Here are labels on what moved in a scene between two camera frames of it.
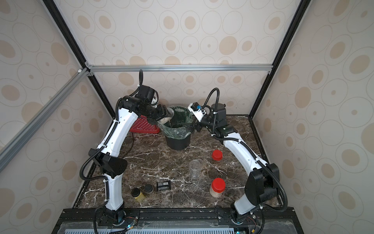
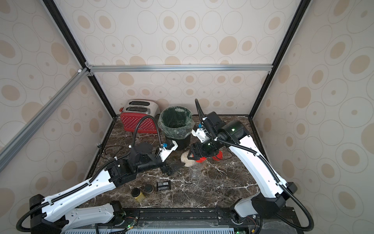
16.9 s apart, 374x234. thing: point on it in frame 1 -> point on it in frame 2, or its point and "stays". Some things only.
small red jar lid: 217,155 stays
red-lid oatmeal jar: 217,187 -> 191,163
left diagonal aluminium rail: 8,151 stays
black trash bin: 178,144 stays
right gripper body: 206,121 -> 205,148
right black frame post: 302,9 stays
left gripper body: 156,113 -> 155,162
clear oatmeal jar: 196,165 stays
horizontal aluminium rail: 257,68 stays
